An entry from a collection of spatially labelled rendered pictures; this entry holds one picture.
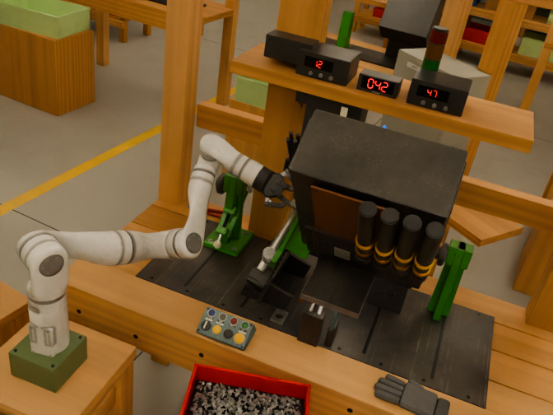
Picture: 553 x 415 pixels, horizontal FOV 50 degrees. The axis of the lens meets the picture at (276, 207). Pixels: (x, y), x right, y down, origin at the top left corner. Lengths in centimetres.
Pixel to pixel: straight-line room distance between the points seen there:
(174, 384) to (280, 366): 119
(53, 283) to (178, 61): 93
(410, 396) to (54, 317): 94
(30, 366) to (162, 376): 126
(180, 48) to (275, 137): 43
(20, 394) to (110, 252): 42
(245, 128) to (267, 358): 86
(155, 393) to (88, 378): 110
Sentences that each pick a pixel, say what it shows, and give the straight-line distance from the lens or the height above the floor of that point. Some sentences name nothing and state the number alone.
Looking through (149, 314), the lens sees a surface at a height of 90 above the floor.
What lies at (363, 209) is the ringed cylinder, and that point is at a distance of 126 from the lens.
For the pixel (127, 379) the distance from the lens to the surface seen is 183.
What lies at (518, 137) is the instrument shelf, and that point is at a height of 154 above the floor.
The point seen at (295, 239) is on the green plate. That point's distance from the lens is 172.
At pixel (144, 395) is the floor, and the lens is 278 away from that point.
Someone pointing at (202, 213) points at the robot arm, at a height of 118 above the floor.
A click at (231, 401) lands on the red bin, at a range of 161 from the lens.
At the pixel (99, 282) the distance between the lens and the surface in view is 192.
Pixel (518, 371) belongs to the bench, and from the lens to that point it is 199.
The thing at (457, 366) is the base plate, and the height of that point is 90.
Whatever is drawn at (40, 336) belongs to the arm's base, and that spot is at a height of 100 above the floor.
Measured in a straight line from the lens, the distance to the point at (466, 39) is 859.
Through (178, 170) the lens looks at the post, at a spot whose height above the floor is 104.
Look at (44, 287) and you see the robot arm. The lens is 151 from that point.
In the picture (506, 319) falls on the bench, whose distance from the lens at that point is 216.
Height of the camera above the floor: 211
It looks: 31 degrees down
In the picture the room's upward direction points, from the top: 9 degrees clockwise
